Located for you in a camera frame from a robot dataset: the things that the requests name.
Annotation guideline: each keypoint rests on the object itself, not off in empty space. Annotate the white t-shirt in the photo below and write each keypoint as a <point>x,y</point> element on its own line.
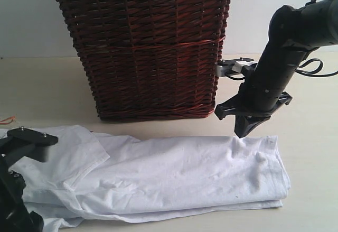
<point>98,176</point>

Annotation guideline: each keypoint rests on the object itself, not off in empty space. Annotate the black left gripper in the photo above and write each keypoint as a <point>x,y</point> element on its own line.
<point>14,214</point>

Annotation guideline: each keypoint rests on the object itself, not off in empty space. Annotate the dark red wicker basket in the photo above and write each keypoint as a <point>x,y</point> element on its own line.
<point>149,59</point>

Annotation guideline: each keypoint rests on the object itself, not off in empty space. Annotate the orange clothing tag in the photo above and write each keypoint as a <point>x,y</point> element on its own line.
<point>8,120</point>

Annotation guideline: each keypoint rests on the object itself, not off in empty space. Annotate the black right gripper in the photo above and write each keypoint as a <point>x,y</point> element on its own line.
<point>262,93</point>

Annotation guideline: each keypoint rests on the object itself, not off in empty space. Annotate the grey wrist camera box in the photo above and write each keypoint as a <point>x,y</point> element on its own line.
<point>25,142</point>

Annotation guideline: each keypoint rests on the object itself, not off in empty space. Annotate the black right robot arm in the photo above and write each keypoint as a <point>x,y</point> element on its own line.
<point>293,35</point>

